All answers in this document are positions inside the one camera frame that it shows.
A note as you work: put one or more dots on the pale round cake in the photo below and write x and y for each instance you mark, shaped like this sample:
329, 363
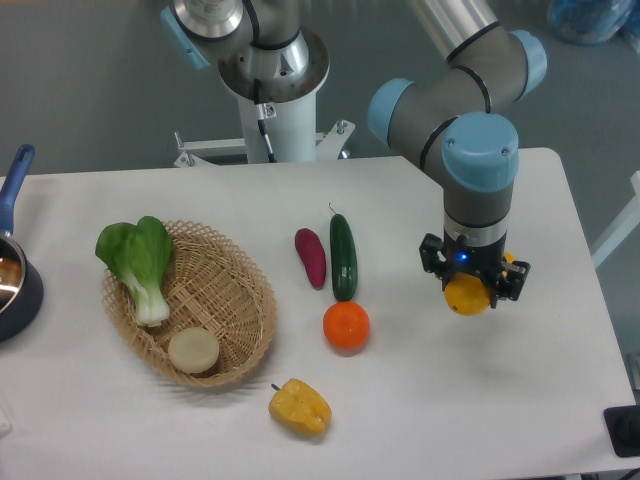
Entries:
194, 350

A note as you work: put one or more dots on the green cucumber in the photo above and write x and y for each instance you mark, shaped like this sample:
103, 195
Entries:
344, 263

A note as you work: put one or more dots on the dark blue saucepan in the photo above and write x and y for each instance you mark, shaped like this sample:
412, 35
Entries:
22, 290

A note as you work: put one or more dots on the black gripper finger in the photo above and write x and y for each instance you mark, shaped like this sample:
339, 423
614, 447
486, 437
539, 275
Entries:
509, 282
431, 252

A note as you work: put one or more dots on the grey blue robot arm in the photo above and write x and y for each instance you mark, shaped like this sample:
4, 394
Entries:
452, 131

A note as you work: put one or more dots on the green bok choy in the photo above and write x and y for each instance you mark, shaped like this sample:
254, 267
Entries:
138, 255

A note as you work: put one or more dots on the woven wicker basket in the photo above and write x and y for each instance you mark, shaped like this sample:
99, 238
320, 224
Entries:
210, 283

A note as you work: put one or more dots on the purple sweet potato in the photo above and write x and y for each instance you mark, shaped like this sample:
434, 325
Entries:
312, 255

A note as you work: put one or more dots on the yellow bell pepper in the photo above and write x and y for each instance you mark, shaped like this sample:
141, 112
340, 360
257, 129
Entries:
300, 408

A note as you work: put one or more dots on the white frame bar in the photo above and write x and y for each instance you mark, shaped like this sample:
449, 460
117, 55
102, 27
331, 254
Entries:
619, 228

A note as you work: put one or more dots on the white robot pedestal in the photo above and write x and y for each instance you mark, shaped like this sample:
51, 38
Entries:
271, 132

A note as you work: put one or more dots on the black device at edge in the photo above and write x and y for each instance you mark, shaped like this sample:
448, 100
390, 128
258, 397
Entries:
622, 424

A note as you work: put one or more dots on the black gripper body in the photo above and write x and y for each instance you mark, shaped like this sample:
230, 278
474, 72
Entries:
484, 262

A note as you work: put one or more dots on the orange fruit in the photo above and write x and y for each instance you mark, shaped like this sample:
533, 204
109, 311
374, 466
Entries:
346, 325

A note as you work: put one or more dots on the blue plastic bag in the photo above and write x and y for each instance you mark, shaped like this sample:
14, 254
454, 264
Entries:
588, 23

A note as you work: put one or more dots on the yellow mango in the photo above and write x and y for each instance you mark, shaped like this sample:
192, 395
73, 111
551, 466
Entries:
466, 295

